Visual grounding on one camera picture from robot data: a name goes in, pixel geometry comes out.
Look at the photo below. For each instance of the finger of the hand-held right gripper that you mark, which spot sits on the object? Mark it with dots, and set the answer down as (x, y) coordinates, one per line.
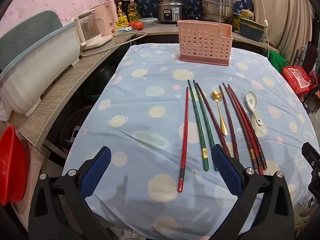
(315, 175)

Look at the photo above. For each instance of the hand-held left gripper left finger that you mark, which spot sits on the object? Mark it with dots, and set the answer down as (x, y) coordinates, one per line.
(96, 172)

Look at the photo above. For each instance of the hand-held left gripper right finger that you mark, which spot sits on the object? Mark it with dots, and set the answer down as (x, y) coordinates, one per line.
(226, 172)

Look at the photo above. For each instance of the red chopstick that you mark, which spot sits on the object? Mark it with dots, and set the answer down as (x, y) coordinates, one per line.
(184, 140)
(243, 120)

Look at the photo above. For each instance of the maroon twisted chopstick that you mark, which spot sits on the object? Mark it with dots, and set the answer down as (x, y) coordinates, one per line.
(210, 112)
(228, 117)

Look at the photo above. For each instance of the green chopstick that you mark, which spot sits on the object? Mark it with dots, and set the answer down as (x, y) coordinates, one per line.
(203, 115)
(197, 122)

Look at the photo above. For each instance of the gold flower spoon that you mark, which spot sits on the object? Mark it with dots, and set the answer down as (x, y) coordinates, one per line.
(221, 115)

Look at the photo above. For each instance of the white ceramic floral spoon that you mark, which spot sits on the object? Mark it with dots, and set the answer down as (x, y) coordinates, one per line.
(250, 100)

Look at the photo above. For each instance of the pink plastic utensil basket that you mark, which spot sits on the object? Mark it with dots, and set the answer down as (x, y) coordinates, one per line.
(200, 42)

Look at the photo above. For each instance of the red plastic basin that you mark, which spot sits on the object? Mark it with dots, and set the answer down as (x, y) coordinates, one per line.
(12, 167)

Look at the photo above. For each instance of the grey wood-grain counter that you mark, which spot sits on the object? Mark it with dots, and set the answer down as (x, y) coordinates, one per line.
(62, 87)

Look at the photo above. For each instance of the red printed bag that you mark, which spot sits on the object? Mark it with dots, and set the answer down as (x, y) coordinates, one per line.
(297, 80)

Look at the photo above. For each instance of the blue polka dot tablecloth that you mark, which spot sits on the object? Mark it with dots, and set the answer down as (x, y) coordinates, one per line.
(150, 67)

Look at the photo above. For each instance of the green plastic bag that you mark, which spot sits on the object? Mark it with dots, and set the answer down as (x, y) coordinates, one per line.
(277, 61)

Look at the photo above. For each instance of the white dish drainer tub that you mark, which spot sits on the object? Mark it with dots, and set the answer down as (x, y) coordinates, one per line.
(37, 67)

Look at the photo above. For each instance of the stacked blue plastic tubs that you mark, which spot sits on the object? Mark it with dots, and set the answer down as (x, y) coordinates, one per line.
(251, 30)

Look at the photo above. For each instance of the red tomato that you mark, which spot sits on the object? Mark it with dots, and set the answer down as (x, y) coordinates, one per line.
(137, 25)

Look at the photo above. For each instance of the pink electric kettle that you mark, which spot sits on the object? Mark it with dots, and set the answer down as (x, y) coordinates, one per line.
(108, 17)

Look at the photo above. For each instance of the bottle with yellow label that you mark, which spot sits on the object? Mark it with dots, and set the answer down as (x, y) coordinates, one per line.
(121, 17)

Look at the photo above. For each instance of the clear food container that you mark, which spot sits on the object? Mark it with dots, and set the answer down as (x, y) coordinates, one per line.
(147, 22)

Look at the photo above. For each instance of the teal perforated plastic lid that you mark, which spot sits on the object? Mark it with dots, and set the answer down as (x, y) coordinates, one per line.
(25, 30)

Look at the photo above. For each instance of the potato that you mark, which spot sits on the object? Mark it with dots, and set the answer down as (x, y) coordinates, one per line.
(247, 13)

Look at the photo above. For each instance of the yellow cooking oil bottle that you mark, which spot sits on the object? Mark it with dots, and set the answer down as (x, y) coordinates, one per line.
(132, 11)

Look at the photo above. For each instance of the steel steamer pot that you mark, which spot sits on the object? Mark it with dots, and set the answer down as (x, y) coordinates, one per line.
(216, 5)

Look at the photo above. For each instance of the beige curtain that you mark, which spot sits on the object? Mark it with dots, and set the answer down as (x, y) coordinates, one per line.
(282, 10)

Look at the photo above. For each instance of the steel rice cooker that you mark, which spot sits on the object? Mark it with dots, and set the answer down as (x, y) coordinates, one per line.
(171, 10)

